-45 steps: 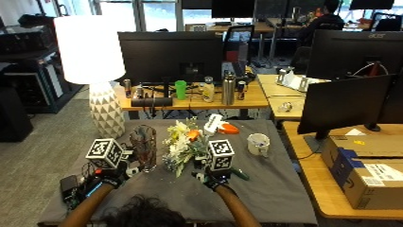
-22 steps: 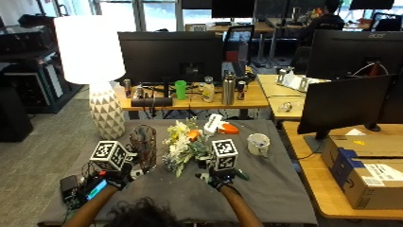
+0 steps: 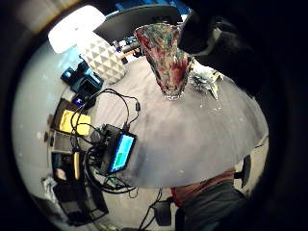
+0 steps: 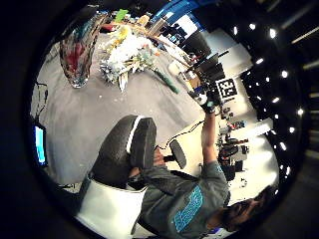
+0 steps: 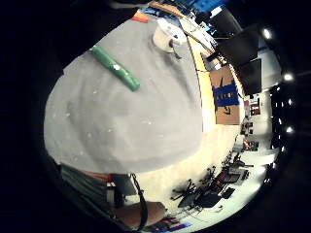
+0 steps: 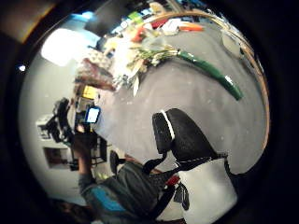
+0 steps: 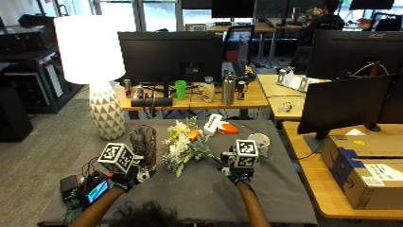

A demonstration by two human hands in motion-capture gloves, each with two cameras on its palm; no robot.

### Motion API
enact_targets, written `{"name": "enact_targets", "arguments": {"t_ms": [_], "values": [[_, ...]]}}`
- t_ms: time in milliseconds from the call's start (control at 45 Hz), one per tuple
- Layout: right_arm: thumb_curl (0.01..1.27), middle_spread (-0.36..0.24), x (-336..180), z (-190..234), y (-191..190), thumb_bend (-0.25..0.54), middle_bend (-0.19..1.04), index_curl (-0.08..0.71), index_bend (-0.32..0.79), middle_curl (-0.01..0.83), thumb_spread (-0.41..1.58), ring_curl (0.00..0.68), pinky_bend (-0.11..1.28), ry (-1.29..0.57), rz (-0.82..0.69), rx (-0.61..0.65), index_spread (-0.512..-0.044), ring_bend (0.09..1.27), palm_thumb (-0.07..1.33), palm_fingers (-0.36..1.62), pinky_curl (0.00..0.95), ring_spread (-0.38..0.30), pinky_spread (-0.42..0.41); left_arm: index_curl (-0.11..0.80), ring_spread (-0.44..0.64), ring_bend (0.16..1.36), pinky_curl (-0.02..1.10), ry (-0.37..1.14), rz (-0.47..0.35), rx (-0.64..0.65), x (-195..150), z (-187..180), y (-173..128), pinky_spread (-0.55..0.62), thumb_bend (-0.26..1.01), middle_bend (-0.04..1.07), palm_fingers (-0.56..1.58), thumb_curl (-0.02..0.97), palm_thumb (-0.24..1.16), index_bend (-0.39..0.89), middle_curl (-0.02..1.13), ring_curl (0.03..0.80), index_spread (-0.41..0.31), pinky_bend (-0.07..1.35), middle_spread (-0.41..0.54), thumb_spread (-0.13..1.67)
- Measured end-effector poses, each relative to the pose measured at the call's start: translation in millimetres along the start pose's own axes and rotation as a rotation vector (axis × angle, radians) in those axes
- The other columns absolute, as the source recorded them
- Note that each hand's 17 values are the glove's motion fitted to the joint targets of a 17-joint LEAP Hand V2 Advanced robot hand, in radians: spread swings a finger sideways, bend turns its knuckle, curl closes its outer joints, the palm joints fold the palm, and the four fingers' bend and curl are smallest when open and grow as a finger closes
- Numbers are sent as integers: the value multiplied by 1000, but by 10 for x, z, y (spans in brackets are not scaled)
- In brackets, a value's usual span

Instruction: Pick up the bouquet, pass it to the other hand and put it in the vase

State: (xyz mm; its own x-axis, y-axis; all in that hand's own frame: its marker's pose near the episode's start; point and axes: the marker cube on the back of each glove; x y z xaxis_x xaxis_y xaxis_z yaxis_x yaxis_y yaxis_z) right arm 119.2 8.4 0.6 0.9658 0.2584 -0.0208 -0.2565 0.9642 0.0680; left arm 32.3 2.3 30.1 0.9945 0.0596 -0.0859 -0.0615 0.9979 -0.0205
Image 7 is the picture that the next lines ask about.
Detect person's right hand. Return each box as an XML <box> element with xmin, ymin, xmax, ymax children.
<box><xmin>221</xmin><ymin>150</ymin><xmax>255</xmax><ymax>184</ymax></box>

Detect person's left hand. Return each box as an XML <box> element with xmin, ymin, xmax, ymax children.
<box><xmin>109</xmin><ymin>164</ymin><xmax>154</xmax><ymax>193</ymax></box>

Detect white and orange flower bouquet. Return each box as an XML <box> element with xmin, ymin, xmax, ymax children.
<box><xmin>161</xmin><ymin>117</ymin><xmax>223</xmax><ymax>178</ymax></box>

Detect white marker cube right glove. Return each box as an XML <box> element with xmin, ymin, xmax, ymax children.
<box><xmin>231</xmin><ymin>139</ymin><xmax>259</xmax><ymax>170</ymax></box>

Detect white marker cube glove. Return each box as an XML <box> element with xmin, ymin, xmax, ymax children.
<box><xmin>231</xmin><ymin>139</ymin><xmax>259</xmax><ymax>170</ymax></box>
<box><xmin>97</xmin><ymin>142</ymin><xmax>137</xmax><ymax>175</ymax></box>

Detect white marker cube left glove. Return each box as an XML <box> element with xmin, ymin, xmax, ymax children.
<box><xmin>97</xmin><ymin>142</ymin><xmax>137</xmax><ymax>175</ymax></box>

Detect dark grey table cloth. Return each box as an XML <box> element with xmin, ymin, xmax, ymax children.
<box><xmin>36</xmin><ymin>118</ymin><xmax>319</xmax><ymax>227</ymax></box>

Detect wrist device with blue screen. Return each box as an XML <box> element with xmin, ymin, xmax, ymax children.
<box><xmin>81</xmin><ymin>177</ymin><xmax>112</xmax><ymax>208</ymax></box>

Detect white and orange glue gun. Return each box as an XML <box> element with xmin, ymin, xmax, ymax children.
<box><xmin>202</xmin><ymin>113</ymin><xmax>241</xmax><ymax>136</ymax></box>

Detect small black electronics box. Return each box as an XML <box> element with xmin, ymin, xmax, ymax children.
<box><xmin>60</xmin><ymin>175</ymin><xmax>82</xmax><ymax>203</ymax></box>

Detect wooden desk with cardboard boxes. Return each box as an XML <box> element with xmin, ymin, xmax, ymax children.
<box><xmin>280</xmin><ymin>120</ymin><xmax>403</xmax><ymax>221</ymax></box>

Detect wooden desk with bottles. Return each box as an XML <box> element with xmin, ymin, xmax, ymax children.
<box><xmin>113</xmin><ymin>79</ymin><xmax>271</xmax><ymax>120</ymax></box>

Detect clear crumpled plastic wrapper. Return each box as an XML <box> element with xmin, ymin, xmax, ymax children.
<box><xmin>277</xmin><ymin>100</ymin><xmax>296</xmax><ymax>114</ymax></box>

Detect blue and red drink can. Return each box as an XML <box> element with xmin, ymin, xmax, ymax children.
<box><xmin>235</xmin><ymin>79</ymin><xmax>249</xmax><ymax>101</ymax></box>

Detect clear bottle with yellow liquid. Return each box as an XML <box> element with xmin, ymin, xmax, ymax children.
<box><xmin>201</xmin><ymin>76</ymin><xmax>217</xmax><ymax>104</ymax></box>

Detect stainless steel bottle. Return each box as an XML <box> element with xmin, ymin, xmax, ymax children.
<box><xmin>221</xmin><ymin>71</ymin><xmax>238</xmax><ymax>106</ymax></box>

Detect black cylinder speaker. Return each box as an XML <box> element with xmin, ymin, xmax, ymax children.
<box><xmin>130</xmin><ymin>96</ymin><xmax>175</xmax><ymax>108</ymax></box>

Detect wooden desk with white items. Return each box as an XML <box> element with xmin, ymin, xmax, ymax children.
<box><xmin>255</xmin><ymin>73</ymin><xmax>332</xmax><ymax>121</ymax></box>

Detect green plastic cup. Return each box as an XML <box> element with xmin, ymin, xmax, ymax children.
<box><xmin>174</xmin><ymin>79</ymin><xmax>189</xmax><ymax>101</ymax></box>

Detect dark drink can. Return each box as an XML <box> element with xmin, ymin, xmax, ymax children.
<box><xmin>122</xmin><ymin>79</ymin><xmax>133</xmax><ymax>99</ymax></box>

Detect white packages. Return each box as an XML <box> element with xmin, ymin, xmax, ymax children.
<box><xmin>274</xmin><ymin>67</ymin><xmax>322</xmax><ymax>93</ymax></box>

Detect white paper sheet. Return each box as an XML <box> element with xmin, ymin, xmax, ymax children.
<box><xmin>343</xmin><ymin>128</ymin><xmax>367</xmax><ymax>137</ymax></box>

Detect black monitor with round foot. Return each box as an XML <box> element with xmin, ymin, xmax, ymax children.
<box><xmin>296</xmin><ymin>73</ymin><xmax>398</xmax><ymax>141</ymax></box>

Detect flat cardboard box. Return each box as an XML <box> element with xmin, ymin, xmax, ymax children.
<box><xmin>330</xmin><ymin>134</ymin><xmax>403</xmax><ymax>159</ymax></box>

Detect large cardboard box with label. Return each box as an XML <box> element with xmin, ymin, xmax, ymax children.
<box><xmin>320</xmin><ymin>145</ymin><xmax>403</xmax><ymax>211</ymax></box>

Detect black case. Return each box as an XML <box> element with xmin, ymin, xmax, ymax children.
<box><xmin>0</xmin><ymin>86</ymin><xmax>36</xmax><ymax>143</ymax></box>

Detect black monitor on wooden desk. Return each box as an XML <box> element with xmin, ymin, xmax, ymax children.
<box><xmin>117</xmin><ymin>30</ymin><xmax>225</xmax><ymax>87</ymax></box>

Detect black mesh office chair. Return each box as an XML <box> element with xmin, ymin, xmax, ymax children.
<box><xmin>222</xmin><ymin>25</ymin><xmax>257</xmax><ymax>65</ymax></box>

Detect white lamp with patterned base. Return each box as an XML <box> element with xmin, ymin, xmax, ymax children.
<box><xmin>53</xmin><ymin>14</ymin><xmax>128</xmax><ymax>142</ymax></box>

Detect black equipment shelf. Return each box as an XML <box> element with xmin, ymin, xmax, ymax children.
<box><xmin>0</xmin><ymin>24</ymin><xmax>82</xmax><ymax>115</ymax></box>

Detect black monitor with silver logo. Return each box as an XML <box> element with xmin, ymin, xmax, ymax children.
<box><xmin>304</xmin><ymin>28</ymin><xmax>403</xmax><ymax>80</ymax></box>

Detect black background monitor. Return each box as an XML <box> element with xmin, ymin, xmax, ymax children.
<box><xmin>210</xmin><ymin>0</ymin><xmax>257</xmax><ymax>19</ymax></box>

